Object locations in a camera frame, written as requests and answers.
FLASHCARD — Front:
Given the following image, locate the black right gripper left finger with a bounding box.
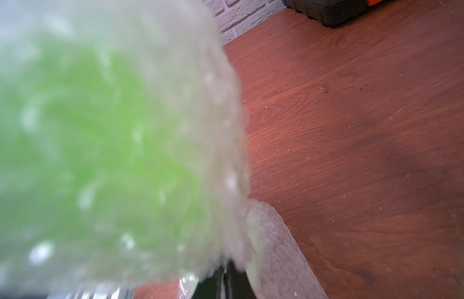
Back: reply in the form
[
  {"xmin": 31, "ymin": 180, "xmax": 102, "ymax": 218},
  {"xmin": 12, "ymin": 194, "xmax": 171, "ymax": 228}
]
[{"xmin": 191, "ymin": 267, "xmax": 225, "ymax": 299}]

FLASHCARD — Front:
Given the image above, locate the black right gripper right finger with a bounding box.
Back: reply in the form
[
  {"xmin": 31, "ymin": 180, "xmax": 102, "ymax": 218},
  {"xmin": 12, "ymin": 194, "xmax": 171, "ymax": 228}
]
[{"xmin": 224, "ymin": 261, "xmax": 256, "ymax": 299}]

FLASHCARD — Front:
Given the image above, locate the green plastic wine glass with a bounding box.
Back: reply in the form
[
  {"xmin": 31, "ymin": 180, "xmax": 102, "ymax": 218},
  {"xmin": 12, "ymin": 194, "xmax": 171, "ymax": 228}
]
[{"xmin": 0, "ymin": 34, "xmax": 216, "ymax": 292}]

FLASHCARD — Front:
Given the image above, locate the black plastic tool case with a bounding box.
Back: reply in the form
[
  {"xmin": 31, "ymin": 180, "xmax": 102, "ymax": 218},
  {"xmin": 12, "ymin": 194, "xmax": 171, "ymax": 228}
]
[{"xmin": 281, "ymin": 0, "xmax": 390, "ymax": 28}]

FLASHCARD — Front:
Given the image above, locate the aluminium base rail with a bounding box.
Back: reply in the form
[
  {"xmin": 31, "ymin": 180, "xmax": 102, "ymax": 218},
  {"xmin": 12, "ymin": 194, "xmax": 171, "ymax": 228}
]
[{"xmin": 46, "ymin": 288, "xmax": 135, "ymax": 299}]

